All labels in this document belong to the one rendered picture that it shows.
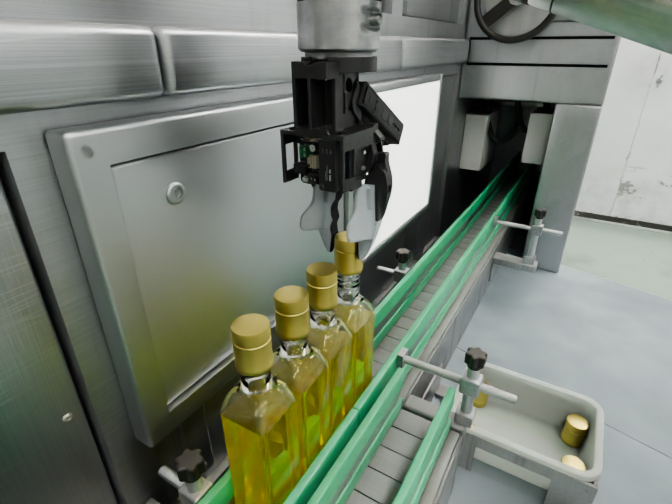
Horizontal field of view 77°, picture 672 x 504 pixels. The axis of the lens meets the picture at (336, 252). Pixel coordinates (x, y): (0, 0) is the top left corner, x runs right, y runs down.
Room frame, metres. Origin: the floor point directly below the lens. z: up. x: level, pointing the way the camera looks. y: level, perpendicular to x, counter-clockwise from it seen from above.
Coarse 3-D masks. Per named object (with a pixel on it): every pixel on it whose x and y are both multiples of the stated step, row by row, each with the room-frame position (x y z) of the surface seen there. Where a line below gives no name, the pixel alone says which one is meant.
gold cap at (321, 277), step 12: (312, 264) 0.41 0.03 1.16; (324, 264) 0.41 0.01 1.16; (312, 276) 0.39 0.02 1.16; (324, 276) 0.38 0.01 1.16; (336, 276) 0.39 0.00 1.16; (312, 288) 0.39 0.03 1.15; (324, 288) 0.38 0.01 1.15; (336, 288) 0.39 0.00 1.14; (312, 300) 0.39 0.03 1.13; (324, 300) 0.38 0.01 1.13; (336, 300) 0.39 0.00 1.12
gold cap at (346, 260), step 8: (344, 232) 0.46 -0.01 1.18; (336, 240) 0.44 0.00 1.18; (344, 240) 0.44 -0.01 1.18; (336, 248) 0.44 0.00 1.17; (344, 248) 0.43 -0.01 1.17; (352, 248) 0.43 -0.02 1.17; (336, 256) 0.44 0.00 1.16; (344, 256) 0.43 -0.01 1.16; (352, 256) 0.43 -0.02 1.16; (336, 264) 0.44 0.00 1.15; (344, 264) 0.43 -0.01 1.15; (352, 264) 0.43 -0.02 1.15; (360, 264) 0.44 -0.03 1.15; (344, 272) 0.43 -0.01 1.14; (352, 272) 0.43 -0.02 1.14; (360, 272) 0.44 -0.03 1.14
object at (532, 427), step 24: (504, 384) 0.59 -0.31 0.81; (528, 384) 0.57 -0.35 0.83; (456, 408) 0.51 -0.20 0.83; (480, 408) 0.57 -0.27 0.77; (504, 408) 0.57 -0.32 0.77; (528, 408) 0.56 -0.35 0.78; (552, 408) 0.55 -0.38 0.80; (576, 408) 0.53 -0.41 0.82; (600, 408) 0.51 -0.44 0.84; (480, 432) 0.46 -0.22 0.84; (504, 432) 0.52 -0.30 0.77; (528, 432) 0.52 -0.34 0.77; (552, 432) 0.52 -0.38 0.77; (600, 432) 0.46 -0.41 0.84; (528, 456) 0.42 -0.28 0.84; (552, 456) 0.47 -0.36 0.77; (576, 456) 0.47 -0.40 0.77; (600, 456) 0.42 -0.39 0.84
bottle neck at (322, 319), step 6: (312, 312) 0.39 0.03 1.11; (318, 312) 0.39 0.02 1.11; (324, 312) 0.39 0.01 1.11; (330, 312) 0.39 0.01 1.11; (312, 318) 0.39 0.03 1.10; (318, 318) 0.39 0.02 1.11; (324, 318) 0.39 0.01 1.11; (330, 318) 0.39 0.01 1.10; (312, 324) 0.39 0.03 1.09; (318, 324) 0.39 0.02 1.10; (324, 324) 0.39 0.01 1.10; (330, 324) 0.39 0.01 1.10
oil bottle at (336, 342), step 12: (336, 324) 0.40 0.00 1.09; (312, 336) 0.38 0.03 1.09; (324, 336) 0.38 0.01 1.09; (336, 336) 0.38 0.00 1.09; (348, 336) 0.40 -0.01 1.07; (324, 348) 0.37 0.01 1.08; (336, 348) 0.37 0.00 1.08; (348, 348) 0.40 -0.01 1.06; (336, 360) 0.37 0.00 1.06; (348, 360) 0.40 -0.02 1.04; (336, 372) 0.37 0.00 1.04; (348, 372) 0.40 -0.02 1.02; (336, 384) 0.37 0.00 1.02; (348, 384) 0.40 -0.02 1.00; (336, 396) 0.37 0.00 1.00; (348, 396) 0.40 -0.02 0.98; (336, 408) 0.37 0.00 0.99; (348, 408) 0.40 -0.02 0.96; (336, 420) 0.37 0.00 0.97
